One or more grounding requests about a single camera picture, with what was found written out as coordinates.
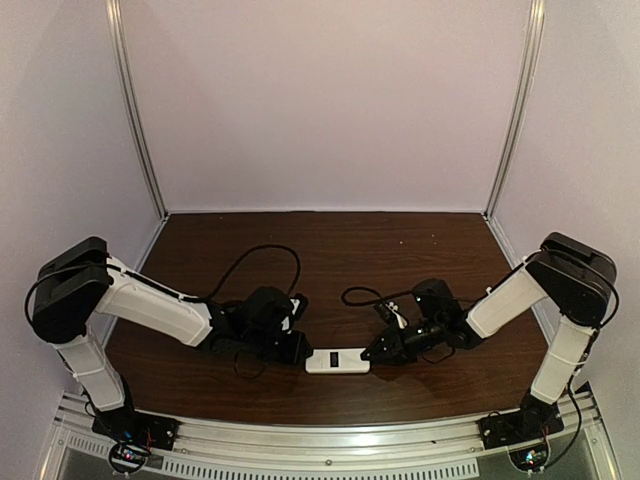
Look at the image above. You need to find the white remote control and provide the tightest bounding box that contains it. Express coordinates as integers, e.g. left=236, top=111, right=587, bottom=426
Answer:
left=305, top=348, right=370, bottom=375

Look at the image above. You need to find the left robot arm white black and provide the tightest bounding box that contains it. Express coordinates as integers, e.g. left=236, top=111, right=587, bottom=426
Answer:
left=24, top=236, right=313, bottom=414

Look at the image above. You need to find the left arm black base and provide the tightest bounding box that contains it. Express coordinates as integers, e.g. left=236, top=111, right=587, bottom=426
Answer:
left=85, top=377, right=180, bottom=478

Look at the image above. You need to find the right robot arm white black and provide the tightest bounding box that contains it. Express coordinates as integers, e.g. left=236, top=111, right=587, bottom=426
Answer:
left=361, top=232, right=619, bottom=417

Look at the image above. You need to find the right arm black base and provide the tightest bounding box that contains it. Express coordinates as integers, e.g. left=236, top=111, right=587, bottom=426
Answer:
left=477, top=390, right=564, bottom=474

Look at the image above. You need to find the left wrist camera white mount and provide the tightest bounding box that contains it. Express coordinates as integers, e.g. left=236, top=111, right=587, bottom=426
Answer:
left=281, top=293, right=309, bottom=334

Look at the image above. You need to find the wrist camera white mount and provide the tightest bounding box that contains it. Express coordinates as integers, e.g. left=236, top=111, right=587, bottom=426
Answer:
left=374, top=301, right=408, bottom=330
left=281, top=293, right=309, bottom=334

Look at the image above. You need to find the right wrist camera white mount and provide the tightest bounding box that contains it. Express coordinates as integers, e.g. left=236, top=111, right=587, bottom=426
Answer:
left=374, top=301, right=408, bottom=330

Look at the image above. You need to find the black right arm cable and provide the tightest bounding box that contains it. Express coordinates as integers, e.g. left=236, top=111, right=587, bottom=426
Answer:
left=342, top=285, right=621, bottom=331

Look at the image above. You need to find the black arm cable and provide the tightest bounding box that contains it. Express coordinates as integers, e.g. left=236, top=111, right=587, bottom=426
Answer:
left=24, top=244, right=304, bottom=341
left=342, top=285, right=621, bottom=331

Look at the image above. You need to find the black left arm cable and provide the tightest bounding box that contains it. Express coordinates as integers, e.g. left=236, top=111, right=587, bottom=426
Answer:
left=24, top=244, right=304, bottom=341

